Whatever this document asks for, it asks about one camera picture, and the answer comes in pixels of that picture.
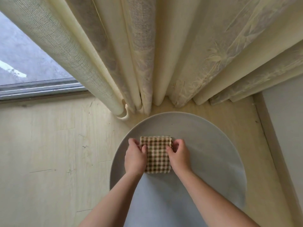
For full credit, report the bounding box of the person's right hand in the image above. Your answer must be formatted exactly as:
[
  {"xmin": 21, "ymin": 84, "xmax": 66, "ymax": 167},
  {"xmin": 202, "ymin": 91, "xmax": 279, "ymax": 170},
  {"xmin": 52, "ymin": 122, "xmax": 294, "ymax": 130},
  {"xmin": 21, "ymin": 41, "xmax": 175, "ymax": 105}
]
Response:
[{"xmin": 166, "ymin": 138, "xmax": 192, "ymax": 177}]

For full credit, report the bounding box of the person's left hand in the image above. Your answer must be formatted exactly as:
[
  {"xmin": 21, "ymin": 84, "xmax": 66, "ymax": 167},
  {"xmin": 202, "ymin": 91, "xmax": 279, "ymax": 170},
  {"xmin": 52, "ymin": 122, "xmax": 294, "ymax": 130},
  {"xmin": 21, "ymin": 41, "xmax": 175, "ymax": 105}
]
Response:
[{"xmin": 124, "ymin": 138, "xmax": 148, "ymax": 178}]

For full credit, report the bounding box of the brown checked cloth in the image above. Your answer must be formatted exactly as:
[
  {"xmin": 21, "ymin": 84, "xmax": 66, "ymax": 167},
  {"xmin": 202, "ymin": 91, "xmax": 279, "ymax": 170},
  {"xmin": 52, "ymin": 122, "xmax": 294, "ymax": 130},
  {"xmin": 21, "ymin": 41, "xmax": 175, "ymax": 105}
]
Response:
[{"xmin": 140, "ymin": 136, "xmax": 173, "ymax": 174}]

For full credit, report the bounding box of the person's left forearm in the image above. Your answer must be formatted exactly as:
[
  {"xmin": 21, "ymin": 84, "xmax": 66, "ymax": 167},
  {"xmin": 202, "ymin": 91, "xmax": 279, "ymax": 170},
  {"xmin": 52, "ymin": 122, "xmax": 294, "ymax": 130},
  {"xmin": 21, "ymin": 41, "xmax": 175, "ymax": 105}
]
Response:
[{"xmin": 78, "ymin": 172, "xmax": 143, "ymax": 227}]

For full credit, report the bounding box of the person's right forearm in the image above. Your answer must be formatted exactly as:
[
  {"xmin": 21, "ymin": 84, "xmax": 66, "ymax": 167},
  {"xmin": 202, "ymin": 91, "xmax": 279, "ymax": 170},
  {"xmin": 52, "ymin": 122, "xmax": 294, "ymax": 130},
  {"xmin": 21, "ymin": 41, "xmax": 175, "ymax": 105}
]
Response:
[{"xmin": 180, "ymin": 170, "xmax": 258, "ymax": 227}]

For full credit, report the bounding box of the white round table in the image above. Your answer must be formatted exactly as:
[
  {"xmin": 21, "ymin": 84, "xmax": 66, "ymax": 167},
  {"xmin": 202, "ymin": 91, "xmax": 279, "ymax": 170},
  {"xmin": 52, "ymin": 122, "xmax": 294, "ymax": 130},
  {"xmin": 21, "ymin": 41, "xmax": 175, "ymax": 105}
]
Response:
[{"xmin": 110, "ymin": 112, "xmax": 248, "ymax": 227}]

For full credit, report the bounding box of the white bundled curtain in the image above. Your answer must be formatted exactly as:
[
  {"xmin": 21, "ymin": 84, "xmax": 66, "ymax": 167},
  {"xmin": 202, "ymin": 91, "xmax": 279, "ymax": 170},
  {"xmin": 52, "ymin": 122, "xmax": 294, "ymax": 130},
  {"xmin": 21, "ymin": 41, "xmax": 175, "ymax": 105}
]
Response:
[{"xmin": 0, "ymin": 0, "xmax": 303, "ymax": 119}]

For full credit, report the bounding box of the white sliding door frame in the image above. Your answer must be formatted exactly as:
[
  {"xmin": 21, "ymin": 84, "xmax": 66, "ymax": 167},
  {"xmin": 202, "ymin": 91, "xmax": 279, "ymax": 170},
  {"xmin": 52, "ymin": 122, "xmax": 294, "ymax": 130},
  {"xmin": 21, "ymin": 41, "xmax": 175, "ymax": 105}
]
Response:
[{"xmin": 0, "ymin": 78, "xmax": 88, "ymax": 102}]

